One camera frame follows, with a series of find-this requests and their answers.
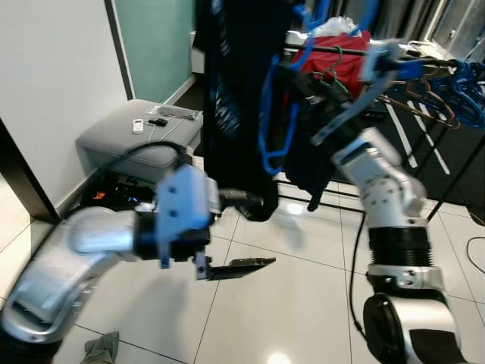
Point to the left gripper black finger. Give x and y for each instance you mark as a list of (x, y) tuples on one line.
[(239, 268), (239, 199)]

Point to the blue plastic hanger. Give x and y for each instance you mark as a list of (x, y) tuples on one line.
[(264, 129)]

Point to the black printed shirt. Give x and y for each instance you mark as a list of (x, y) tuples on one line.
[(227, 91)]

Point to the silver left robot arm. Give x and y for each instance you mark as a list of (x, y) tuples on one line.
[(68, 265)]

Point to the brown wooden hanger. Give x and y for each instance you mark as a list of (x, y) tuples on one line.
[(417, 95)]

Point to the red draped garment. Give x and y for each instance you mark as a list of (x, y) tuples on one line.
[(350, 76)]

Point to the black metal clothes rack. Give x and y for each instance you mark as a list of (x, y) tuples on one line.
[(333, 51)]

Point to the white plastic bag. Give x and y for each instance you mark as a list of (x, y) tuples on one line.
[(337, 26)]

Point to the black bundle with orange mark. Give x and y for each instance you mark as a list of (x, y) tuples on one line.
[(114, 193)]

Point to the flat silver device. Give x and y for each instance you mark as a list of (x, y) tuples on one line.
[(182, 112)]

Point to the grey upholstered ottoman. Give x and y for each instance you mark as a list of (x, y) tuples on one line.
[(121, 152)]

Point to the small black fob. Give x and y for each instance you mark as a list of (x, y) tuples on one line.
[(158, 121)]

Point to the small white remote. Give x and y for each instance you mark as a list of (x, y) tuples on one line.
[(138, 127)]

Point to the dark striped curtain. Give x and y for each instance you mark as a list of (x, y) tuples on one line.
[(424, 19)]

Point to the grey green cloth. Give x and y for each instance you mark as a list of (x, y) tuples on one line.
[(100, 350)]

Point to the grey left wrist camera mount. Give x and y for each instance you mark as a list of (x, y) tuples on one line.
[(186, 197)]

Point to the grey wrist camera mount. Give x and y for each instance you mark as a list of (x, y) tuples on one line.
[(356, 106), (186, 197)]

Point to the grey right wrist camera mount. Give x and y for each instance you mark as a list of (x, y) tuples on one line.
[(356, 106)]

